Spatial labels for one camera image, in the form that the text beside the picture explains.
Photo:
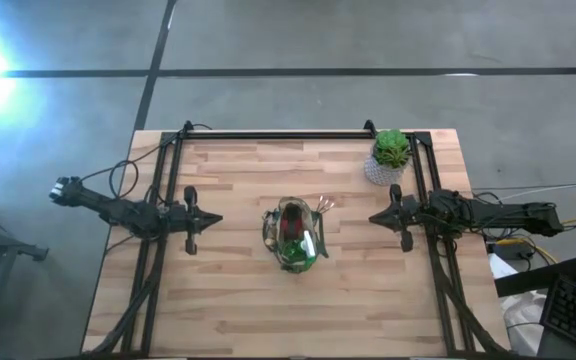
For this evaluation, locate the black desk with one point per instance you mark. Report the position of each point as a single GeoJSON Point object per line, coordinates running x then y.
{"type": "Point", "coordinates": [533, 277]}

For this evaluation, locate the black keyboard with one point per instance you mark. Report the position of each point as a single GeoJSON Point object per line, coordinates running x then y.
{"type": "Point", "coordinates": [575, 312]}

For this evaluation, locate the white paper sheet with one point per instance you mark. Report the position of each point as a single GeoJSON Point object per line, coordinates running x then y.
{"type": "Point", "coordinates": [500, 266]}

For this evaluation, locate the black aluminium table frame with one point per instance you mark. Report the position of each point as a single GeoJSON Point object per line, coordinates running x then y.
{"type": "Point", "coordinates": [293, 135]}

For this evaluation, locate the metal-tined hand fork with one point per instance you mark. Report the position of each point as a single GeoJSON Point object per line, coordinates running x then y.
{"type": "Point", "coordinates": [326, 204]}

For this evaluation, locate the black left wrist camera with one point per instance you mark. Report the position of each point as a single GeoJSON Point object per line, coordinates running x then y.
{"type": "Point", "coordinates": [177, 217]}

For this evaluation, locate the green white spray bottle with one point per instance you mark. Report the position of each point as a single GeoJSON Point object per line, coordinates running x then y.
{"type": "Point", "coordinates": [295, 252]}

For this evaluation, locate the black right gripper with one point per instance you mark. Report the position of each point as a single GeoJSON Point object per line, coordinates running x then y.
{"type": "Point", "coordinates": [405, 217]}

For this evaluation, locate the black frame clamp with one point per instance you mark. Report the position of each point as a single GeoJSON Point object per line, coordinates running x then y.
{"type": "Point", "coordinates": [188, 126]}
{"type": "Point", "coordinates": [369, 126]}

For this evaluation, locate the cream green-trimmed gardening bag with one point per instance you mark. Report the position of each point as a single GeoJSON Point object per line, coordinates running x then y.
{"type": "Point", "coordinates": [274, 255]}

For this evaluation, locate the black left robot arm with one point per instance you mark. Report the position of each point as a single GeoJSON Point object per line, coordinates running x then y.
{"type": "Point", "coordinates": [118, 212]}

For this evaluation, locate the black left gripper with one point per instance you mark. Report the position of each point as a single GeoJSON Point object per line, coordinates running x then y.
{"type": "Point", "coordinates": [191, 220]}

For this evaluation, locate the white plastic bag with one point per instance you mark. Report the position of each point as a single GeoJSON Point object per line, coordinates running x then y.
{"type": "Point", "coordinates": [523, 325]}

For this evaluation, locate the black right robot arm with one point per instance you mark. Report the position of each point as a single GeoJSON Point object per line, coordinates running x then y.
{"type": "Point", "coordinates": [498, 215]}

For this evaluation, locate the succulent in triangle-patterned pot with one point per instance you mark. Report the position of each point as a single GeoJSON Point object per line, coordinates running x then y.
{"type": "Point", "coordinates": [389, 157]}

